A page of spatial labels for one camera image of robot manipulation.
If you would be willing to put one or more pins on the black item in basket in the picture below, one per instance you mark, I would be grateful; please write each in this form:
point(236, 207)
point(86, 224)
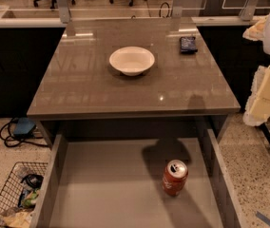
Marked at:
point(33, 180)

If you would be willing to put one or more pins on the white bowl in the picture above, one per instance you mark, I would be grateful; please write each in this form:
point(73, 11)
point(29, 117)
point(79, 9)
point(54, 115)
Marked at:
point(132, 61)

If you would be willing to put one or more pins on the green snack bag in basket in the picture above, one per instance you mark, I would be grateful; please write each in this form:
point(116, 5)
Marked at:
point(29, 198)

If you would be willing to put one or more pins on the grey open drawer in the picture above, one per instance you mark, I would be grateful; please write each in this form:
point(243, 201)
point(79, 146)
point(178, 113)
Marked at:
point(118, 184)

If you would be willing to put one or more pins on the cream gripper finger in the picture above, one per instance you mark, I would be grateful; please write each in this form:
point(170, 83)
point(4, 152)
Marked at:
point(257, 108)
point(256, 32)

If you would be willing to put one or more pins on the wire basket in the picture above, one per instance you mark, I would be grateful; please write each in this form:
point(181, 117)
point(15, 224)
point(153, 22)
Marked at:
point(10, 195)

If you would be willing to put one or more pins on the yellow snack bag in basket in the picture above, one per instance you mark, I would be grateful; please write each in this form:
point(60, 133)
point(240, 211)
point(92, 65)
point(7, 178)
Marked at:
point(18, 220)

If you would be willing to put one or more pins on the dark blue snack bag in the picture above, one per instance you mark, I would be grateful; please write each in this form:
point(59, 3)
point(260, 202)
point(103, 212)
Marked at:
point(188, 44)

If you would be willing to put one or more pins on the red coke can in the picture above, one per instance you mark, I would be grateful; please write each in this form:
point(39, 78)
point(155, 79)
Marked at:
point(174, 177)

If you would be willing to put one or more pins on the blue box on floor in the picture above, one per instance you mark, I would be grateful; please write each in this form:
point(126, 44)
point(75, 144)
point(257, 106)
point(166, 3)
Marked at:
point(24, 128)

